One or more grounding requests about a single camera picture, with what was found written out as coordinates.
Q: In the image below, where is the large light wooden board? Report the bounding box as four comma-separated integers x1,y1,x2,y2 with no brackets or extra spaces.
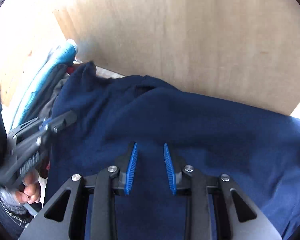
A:
54,0,300,117

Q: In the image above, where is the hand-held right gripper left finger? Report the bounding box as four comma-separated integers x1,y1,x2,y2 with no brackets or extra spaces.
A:
19,142,138,240

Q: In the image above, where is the person's left hand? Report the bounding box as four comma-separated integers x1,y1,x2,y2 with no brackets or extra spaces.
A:
16,171,42,204

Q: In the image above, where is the person's left forearm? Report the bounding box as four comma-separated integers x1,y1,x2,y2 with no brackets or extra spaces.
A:
0,187,38,232

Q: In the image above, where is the pine plank panel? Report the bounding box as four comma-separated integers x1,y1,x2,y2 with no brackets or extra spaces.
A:
0,10,70,105

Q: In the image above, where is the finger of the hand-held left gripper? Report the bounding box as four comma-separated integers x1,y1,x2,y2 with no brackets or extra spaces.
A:
41,110,77,133

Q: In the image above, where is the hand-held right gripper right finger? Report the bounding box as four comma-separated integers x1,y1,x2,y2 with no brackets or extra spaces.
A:
164,143,282,240

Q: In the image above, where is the grey folded garment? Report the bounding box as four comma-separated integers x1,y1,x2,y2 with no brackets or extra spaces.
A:
27,64,73,120

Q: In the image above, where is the blue folded garment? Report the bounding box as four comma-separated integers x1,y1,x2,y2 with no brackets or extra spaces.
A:
11,39,78,130

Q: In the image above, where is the navy blue hoodie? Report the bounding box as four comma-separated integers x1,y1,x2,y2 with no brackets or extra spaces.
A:
44,61,300,240

